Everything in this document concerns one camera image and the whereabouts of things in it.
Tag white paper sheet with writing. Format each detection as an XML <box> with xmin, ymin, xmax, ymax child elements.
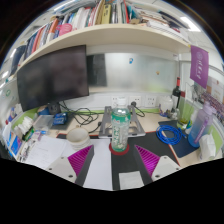
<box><xmin>25</xmin><ymin>134</ymin><xmax>68</xmax><ymax>169</ymax></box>

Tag white lidded jar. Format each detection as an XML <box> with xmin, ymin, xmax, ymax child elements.
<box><xmin>159</xmin><ymin>95</ymin><xmax>174</xmax><ymax>118</ymax></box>

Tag black red-edged desk mat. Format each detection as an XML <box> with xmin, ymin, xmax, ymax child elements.
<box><xmin>55</xmin><ymin>131</ymin><xmax>184</xmax><ymax>191</ymax></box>

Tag clear green-labelled drink bottle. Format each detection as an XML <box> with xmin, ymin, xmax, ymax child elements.
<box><xmin>110</xmin><ymin>98</ymin><xmax>132</xmax><ymax>153</ymax></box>

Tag colourful photo poster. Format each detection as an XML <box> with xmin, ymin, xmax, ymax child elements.
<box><xmin>201</xmin><ymin>76</ymin><xmax>224</xmax><ymax>124</ymax></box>

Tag plain white paper sheet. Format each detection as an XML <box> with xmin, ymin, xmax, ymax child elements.
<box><xmin>61</xmin><ymin>138</ymin><xmax>114</xmax><ymax>192</ymax></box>

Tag grey metal laptop stand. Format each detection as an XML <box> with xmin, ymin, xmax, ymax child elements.
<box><xmin>98</xmin><ymin>104</ymin><xmax>147</xmax><ymax>139</ymax></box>

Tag crumpled white tissues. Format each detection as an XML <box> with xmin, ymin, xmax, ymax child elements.
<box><xmin>17</xmin><ymin>115</ymin><xmax>34</xmax><ymax>136</ymax></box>

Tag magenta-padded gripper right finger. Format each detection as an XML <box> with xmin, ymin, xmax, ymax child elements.
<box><xmin>133</xmin><ymin>144</ymin><xmax>183</xmax><ymax>184</ymax></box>

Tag black computer monitor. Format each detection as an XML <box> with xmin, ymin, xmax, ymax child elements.
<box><xmin>16</xmin><ymin>44</ymin><xmax>90</xmax><ymax>116</ymax></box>

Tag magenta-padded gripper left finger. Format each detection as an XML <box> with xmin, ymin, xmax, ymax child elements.
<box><xmin>45</xmin><ymin>144</ymin><xmax>96</xmax><ymax>187</ymax></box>

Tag white wall socket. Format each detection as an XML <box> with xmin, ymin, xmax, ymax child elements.
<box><xmin>144</xmin><ymin>95</ymin><xmax>158</xmax><ymax>108</ymax></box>
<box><xmin>129</xmin><ymin>95</ymin><xmax>143</xmax><ymax>108</ymax></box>
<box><xmin>110</xmin><ymin>96</ymin><xmax>123</xmax><ymax>108</ymax></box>

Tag dark blue mouse pad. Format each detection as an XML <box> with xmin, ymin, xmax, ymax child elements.
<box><xmin>158</xmin><ymin>119</ymin><xmax>201</xmax><ymax>159</ymax></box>

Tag blue tissue box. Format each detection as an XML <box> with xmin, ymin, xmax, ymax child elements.
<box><xmin>2</xmin><ymin>122</ymin><xmax>23</xmax><ymax>158</ymax></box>

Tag coiled blue cable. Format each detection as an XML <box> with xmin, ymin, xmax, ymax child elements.
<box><xmin>155</xmin><ymin>124</ymin><xmax>184</xmax><ymax>146</ymax></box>

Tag dark wine bottle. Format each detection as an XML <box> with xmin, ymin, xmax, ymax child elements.
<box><xmin>171</xmin><ymin>77</ymin><xmax>183</xmax><ymax>109</ymax></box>

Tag small white paper square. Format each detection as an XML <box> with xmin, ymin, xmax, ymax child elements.
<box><xmin>118</xmin><ymin>170</ymin><xmax>145</xmax><ymax>191</ymax></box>

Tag white tissue pack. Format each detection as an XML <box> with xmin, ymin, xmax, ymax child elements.
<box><xmin>198</xmin><ymin>133</ymin><xmax>218</xmax><ymax>162</ymax></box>

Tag small blue electronic device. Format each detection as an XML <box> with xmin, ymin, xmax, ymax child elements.
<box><xmin>52</xmin><ymin>112</ymin><xmax>69</xmax><ymax>127</ymax></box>

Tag white shelf with books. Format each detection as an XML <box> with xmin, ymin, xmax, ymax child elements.
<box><xmin>8</xmin><ymin>0</ymin><xmax>201</xmax><ymax>78</ymax></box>

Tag tangled black cables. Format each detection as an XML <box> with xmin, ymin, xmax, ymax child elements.
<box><xmin>59</xmin><ymin>101</ymin><xmax>146</xmax><ymax>129</ymax></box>

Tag flat round red coaster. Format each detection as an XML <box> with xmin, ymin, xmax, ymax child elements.
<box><xmin>108</xmin><ymin>142</ymin><xmax>131</xmax><ymax>157</ymax></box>

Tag translucent purple water bottle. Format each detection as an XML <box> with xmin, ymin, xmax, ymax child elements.
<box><xmin>187</xmin><ymin>101</ymin><xmax>214</xmax><ymax>149</ymax></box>

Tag purple pennant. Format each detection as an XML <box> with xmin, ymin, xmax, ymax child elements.
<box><xmin>189</xmin><ymin>44</ymin><xmax>210</xmax><ymax>89</ymax></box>

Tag green drinking glass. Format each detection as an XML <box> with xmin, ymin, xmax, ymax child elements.
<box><xmin>176</xmin><ymin>99</ymin><xmax>194</xmax><ymax>131</ymax></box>

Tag clear plastic box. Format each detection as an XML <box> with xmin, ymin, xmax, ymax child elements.
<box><xmin>33</xmin><ymin>114</ymin><xmax>54</xmax><ymax>132</ymax></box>

